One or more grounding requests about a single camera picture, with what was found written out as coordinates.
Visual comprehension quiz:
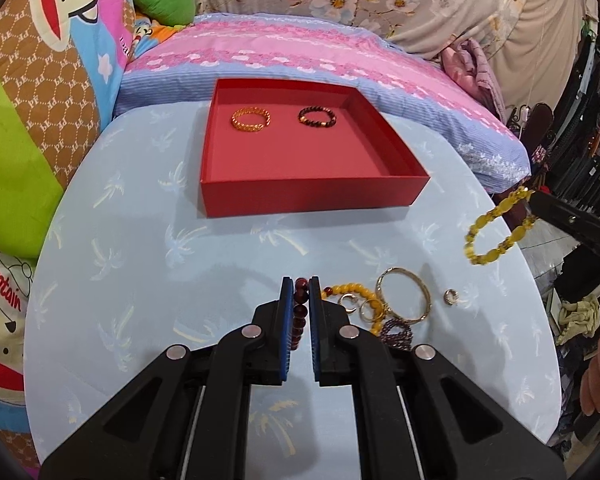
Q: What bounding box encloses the purple bead bracelet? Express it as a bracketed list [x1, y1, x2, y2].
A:
[379, 316, 415, 352]

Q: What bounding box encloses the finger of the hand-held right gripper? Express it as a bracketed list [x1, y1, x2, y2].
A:
[529, 191, 600, 271]

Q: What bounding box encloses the floral sheet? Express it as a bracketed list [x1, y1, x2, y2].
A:
[175, 0, 546, 56]

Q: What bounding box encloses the beige crumpled cloth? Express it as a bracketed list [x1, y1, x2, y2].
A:
[555, 295, 600, 346]

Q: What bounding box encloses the red cardboard box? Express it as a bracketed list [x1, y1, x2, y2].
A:
[199, 78, 431, 219]

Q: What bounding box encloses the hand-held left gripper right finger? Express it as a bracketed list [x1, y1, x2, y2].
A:
[307, 276, 566, 480]

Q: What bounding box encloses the pink and blue pillow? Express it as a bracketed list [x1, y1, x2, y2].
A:
[114, 12, 531, 196]

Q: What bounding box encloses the pink quilted cloth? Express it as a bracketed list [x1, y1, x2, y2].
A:
[440, 37, 508, 121]

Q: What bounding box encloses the gold bangle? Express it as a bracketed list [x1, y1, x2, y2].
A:
[376, 266, 432, 322]

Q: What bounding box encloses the dark brown bead bracelet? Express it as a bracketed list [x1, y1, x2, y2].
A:
[298, 105, 337, 129]

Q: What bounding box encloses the gold chain bracelet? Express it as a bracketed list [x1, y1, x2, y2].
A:
[231, 107, 272, 133]

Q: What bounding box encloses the cartoon monkey blanket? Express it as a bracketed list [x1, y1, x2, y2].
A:
[0, 0, 153, 466]

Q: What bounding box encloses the yellow stone bracelet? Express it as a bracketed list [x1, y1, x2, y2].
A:
[464, 186, 536, 267]

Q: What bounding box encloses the light blue palm tablecloth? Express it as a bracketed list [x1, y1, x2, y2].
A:
[24, 105, 563, 480]

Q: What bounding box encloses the beige curtain cloth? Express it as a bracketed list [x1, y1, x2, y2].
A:
[485, 0, 600, 111]

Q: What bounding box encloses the orange bead bracelet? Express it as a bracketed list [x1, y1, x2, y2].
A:
[322, 282, 386, 336]

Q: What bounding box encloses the dark red bead bracelet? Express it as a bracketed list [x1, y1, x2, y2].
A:
[293, 276, 312, 352]

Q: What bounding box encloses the dark metal chair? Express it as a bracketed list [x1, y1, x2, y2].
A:
[510, 102, 556, 151]

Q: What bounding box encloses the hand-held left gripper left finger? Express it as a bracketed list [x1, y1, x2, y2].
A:
[39, 276, 296, 480]

